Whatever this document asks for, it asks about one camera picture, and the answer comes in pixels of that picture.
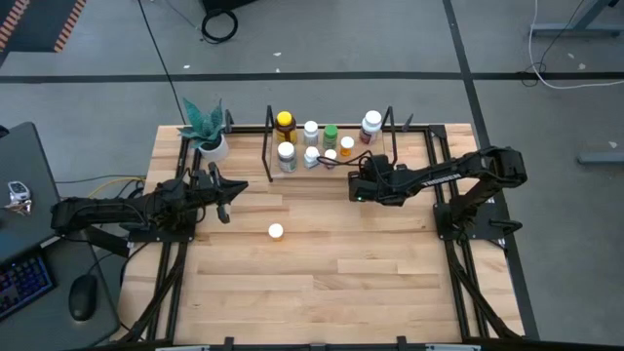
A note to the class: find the white bottle blue label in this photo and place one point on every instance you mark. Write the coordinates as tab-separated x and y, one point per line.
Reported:
312	151

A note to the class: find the black mat orange striped edge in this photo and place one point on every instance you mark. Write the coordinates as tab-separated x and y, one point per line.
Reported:
39	24

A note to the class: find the large bottle green orange label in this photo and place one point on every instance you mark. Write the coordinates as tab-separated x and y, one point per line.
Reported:
286	148

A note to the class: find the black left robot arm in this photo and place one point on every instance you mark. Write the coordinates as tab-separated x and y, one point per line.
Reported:
122	209

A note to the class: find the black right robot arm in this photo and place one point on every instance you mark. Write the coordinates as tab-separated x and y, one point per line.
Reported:
439	175

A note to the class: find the backlit black keyboard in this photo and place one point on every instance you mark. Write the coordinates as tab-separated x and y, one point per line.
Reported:
22	285

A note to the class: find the key fob with keys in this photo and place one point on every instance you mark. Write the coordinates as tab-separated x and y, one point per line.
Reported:
18	191

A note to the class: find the grey desk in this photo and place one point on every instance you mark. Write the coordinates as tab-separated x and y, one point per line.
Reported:
29	156

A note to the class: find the white medicine bottle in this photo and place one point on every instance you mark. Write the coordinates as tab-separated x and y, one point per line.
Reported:
310	127

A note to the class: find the small orange pill bottle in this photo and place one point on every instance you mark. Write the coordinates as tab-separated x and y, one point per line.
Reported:
347	142
276	230

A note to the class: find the teal plant in white pot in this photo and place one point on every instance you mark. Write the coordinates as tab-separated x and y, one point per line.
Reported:
214	148

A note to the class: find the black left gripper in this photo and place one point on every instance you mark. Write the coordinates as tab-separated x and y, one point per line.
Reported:
217	195

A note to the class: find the white bottle maroon label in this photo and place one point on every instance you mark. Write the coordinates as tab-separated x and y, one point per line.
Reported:
373	118

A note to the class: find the green cap bottle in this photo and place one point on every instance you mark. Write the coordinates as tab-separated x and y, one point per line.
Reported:
330	130

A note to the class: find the black computer mouse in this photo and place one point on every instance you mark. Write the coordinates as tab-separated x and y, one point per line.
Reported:
83	297

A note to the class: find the grey metal desk foot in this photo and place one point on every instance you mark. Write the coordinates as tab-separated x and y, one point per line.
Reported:
575	31
602	158

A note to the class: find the small bottle maroon body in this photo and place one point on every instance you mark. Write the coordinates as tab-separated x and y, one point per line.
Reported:
330	154

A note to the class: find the black equipment base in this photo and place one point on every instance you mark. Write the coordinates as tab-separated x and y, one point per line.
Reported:
224	4

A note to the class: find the brown bottle yellow cap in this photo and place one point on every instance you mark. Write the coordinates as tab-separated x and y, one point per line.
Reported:
284	118

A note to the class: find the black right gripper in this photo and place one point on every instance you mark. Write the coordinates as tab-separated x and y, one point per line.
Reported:
378	166

